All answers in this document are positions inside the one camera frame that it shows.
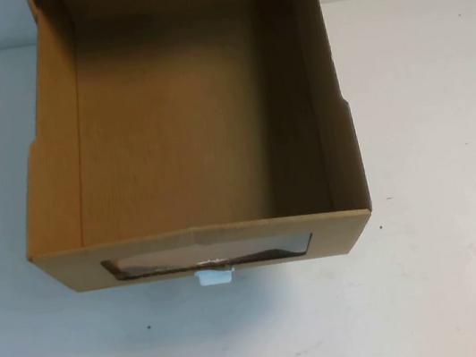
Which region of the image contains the cardboard drawer with wavy-edged window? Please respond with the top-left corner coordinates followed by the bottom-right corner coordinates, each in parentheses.
top-left (0, 0), bottom-right (379, 303)

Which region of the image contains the white plastic drawer handle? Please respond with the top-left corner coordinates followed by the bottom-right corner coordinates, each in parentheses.
top-left (195, 265), bottom-right (238, 290)

